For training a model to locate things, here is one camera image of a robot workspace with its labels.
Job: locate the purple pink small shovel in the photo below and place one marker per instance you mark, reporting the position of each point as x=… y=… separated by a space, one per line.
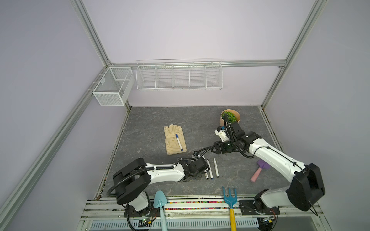
x=262 y=165

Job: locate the aluminium front rail base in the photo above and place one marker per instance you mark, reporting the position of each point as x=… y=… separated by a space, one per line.
x=209 y=213

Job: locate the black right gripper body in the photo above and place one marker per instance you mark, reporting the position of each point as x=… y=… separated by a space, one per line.
x=226 y=147

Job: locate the teal garden trowel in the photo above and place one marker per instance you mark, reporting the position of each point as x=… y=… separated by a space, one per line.
x=160 y=201

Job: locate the small white mesh basket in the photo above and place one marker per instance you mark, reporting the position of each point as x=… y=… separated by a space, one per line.
x=114 y=86

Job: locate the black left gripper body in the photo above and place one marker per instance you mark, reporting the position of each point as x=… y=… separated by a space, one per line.
x=197 y=174

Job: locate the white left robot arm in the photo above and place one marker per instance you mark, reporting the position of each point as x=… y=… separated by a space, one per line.
x=130 y=182

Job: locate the white whiteboard marker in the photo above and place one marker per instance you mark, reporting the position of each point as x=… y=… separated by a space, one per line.
x=210 y=170
x=206 y=174
x=216 y=168
x=179 y=142

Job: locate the cream work glove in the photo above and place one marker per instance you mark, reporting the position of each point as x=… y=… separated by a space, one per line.
x=171 y=143

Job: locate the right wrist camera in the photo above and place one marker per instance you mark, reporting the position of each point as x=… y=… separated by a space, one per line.
x=222 y=135

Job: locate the long white wire basket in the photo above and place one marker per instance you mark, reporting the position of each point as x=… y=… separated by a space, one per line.
x=180 y=74

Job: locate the teal fork yellow handle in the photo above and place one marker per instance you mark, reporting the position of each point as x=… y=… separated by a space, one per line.
x=231 y=200

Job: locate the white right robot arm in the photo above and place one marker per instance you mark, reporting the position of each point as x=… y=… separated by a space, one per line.
x=306 y=184

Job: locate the terracotta pot with green plant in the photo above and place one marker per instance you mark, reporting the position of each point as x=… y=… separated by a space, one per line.
x=232 y=116

